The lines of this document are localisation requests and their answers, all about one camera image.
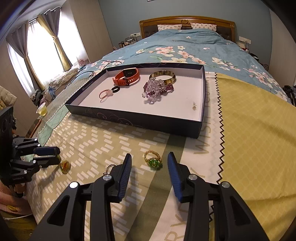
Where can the wooden headboard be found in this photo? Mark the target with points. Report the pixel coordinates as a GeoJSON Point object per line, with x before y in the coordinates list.
{"type": "Point", "coordinates": [224, 27]}

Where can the pile of dark clothes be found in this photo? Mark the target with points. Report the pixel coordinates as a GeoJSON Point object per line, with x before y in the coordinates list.
{"type": "Point", "coordinates": [290, 92]}

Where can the right floral pillow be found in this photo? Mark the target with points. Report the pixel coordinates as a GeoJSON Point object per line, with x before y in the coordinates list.
{"type": "Point", "coordinates": [204, 26]}

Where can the white wall socket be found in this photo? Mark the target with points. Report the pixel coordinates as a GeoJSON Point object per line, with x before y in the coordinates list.
{"type": "Point", "coordinates": [245, 40]}

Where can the navy shallow box tray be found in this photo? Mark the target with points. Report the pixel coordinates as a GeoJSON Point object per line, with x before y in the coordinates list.
{"type": "Point", "coordinates": [179, 112]}

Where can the orange smart watch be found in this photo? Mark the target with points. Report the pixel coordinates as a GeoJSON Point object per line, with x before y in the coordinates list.
{"type": "Point", "coordinates": [126, 77]}

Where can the blue floral duvet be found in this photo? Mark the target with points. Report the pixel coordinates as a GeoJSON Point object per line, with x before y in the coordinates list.
{"type": "Point", "coordinates": [197, 46]}

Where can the tortoiseshell bangle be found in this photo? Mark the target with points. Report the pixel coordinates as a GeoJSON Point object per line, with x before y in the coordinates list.
{"type": "Point", "coordinates": [168, 77]}

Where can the yellow liquid cup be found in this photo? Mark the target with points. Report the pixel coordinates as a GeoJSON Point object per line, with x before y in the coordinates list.
{"type": "Point", "coordinates": [42, 109]}

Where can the pink sleeve forearm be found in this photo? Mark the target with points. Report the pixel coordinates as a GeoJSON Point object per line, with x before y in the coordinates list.
{"type": "Point", "coordinates": [12, 204]}

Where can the right grey yellow curtain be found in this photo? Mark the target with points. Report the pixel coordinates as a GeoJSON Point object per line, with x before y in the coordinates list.
{"type": "Point", "coordinates": [50, 22]}

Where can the left grey yellow curtain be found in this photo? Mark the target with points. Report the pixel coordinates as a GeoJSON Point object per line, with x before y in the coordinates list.
{"type": "Point", "coordinates": [17, 43]}

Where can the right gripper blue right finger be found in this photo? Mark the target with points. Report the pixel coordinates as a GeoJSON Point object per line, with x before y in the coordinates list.
{"type": "Point", "coordinates": [233, 219]}

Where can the left floral pillow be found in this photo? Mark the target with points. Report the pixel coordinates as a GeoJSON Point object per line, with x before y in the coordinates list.
{"type": "Point", "coordinates": [169, 27]}

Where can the patterned green yellow blanket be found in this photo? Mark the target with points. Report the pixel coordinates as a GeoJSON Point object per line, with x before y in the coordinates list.
{"type": "Point", "coordinates": [247, 139]}

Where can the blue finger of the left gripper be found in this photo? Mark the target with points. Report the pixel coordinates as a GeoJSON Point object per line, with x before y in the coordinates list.
{"type": "Point", "coordinates": [46, 161]}
{"type": "Point", "coordinates": [46, 151]}

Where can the floral pillow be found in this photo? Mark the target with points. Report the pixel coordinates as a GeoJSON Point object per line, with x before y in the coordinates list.
{"type": "Point", "coordinates": [169, 27]}
{"type": "Point", "coordinates": [204, 26]}

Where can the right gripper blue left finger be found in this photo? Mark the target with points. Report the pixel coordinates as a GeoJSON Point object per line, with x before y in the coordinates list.
{"type": "Point", "coordinates": [65, 220]}

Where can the grey yellow curtain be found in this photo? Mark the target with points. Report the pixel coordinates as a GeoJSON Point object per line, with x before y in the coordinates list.
{"type": "Point", "coordinates": [50, 22]}
{"type": "Point", "coordinates": [17, 43]}

